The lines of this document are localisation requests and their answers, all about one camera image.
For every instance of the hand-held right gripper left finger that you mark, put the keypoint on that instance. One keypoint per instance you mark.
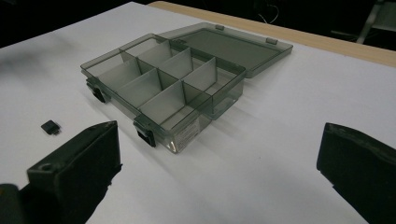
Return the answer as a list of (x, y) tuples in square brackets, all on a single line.
[(77, 168)]

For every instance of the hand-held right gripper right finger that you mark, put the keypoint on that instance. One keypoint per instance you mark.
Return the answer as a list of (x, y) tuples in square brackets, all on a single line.
[(361, 168)]

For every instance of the small black chip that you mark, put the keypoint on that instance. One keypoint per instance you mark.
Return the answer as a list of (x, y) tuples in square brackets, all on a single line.
[(50, 127)]

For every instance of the grey transparent compartment box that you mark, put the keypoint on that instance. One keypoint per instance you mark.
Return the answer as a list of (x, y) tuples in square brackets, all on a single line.
[(174, 81)]

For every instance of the metal stand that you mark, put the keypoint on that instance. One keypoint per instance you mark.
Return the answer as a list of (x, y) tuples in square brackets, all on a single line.
[(372, 18)]

